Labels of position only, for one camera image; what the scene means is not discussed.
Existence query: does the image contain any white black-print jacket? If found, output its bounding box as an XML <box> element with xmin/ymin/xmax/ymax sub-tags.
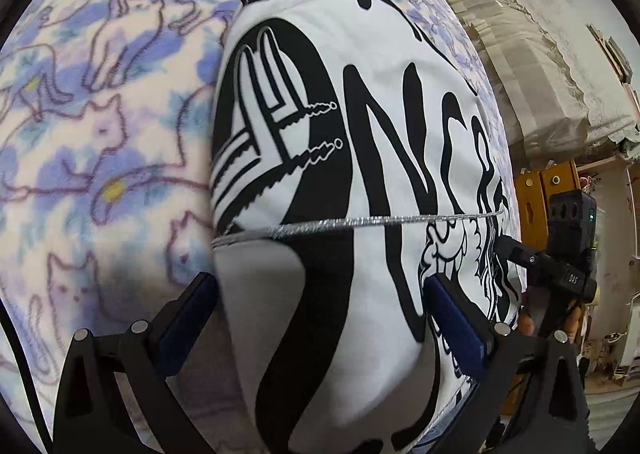
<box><xmin>207</xmin><ymin>0</ymin><xmax>523</xmax><ymax>454</ymax></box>

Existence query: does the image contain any person's right hand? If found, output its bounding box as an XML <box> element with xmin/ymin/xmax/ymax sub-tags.
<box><xmin>516</xmin><ymin>305</ymin><xmax>585</xmax><ymax>341</ymax></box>

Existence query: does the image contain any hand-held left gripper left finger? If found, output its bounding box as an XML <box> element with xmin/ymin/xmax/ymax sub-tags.
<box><xmin>50</xmin><ymin>271</ymin><xmax>221</xmax><ymax>454</ymax></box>

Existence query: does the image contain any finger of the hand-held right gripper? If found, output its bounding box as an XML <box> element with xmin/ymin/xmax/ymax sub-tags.
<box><xmin>492</xmin><ymin>236</ymin><xmax>551</xmax><ymax>275</ymax></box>

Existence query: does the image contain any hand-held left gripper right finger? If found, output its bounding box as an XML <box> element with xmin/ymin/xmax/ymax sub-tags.
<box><xmin>424</xmin><ymin>273</ymin><xmax>596</xmax><ymax>454</ymax></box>

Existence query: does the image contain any wooden drawer cabinet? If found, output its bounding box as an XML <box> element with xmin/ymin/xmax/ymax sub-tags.
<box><xmin>515</xmin><ymin>161</ymin><xmax>583</xmax><ymax>255</ymax></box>

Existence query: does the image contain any purple cat-print blanket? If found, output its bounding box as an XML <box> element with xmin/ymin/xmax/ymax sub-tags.
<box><xmin>0</xmin><ymin>0</ymin><xmax>516</xmax><ymax>454</ymax></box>

